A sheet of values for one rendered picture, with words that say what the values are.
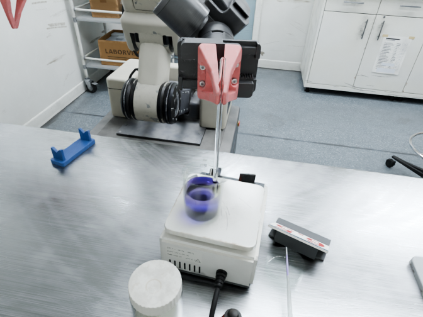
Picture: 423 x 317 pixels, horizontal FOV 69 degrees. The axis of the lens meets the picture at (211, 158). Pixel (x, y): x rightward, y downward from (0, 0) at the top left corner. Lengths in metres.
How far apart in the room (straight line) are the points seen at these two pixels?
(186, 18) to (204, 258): 0.32
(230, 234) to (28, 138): 0.56
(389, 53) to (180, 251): 2.72
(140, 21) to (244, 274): 1.01
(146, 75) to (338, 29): 1.91
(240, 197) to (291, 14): 2.99
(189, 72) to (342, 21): 2.46
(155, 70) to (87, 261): 0.88
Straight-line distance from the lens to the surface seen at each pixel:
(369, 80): 3.03
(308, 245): 0.49
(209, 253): 0.41
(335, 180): 0.67
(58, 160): 0.69
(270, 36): 3.39
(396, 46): 2.98
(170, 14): 0.46
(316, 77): 2.92
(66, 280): 0.49
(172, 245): 0.42
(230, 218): 0.41
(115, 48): 2.70
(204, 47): 0.37
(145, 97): 1.22
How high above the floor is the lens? 1.14
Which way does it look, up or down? 36 degrees down
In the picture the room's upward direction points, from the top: 3 degrees clockwise
